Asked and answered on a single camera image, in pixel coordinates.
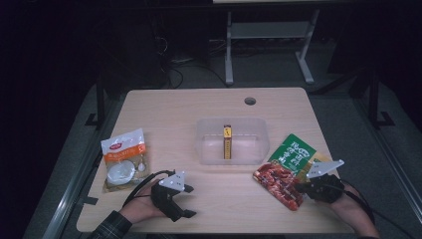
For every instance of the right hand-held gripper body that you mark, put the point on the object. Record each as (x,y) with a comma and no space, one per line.
(326,189)

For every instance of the small snack packet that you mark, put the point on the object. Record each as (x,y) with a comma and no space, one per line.
(227,142)

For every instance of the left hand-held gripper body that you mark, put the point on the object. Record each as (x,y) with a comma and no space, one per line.
(164,199)

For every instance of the black metal post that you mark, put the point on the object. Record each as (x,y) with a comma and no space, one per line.
(100,103)
(374,99)

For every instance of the green red snack packet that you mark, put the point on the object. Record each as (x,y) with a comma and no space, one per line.
(285,172)

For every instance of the person's right hand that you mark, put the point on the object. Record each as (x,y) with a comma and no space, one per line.
(355,209)

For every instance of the white orange snack packet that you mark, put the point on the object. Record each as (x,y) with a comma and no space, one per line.
(124,156)

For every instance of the grey metal rail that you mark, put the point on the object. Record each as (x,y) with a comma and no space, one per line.
(74,189)
(401,176)

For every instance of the person's left hand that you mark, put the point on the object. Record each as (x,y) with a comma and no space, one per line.
(141,209)

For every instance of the clear plastic container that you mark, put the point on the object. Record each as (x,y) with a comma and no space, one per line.
(249,146)

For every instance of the grey table edge clip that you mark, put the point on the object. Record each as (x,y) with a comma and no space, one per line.
(89,200)

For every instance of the white metal stand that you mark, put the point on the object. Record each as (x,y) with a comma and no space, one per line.
(268,30)

